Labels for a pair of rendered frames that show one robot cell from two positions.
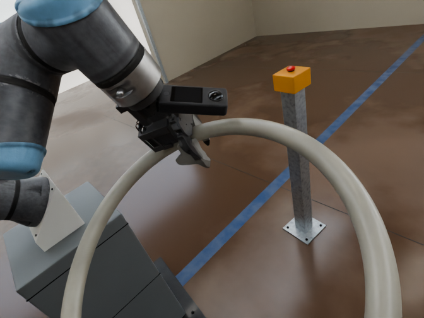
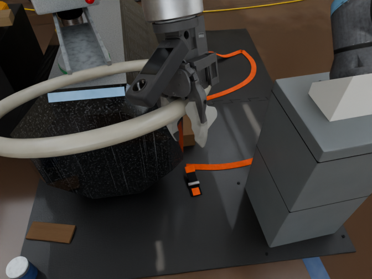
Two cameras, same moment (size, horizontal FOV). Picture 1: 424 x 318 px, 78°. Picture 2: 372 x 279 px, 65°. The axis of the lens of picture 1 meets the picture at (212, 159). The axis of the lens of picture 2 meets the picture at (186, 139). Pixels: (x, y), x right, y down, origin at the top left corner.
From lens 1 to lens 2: 0.69 m
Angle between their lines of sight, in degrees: 78
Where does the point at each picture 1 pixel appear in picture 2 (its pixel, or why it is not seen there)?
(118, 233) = (309, 153)
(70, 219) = (330, 104)
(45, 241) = (314, 89)
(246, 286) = not seen: outside the picture
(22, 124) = not seen: outside the picture
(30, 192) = (355, 58)
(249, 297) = not seen: outside the picture
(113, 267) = (289, 156)
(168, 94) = (165, 45)
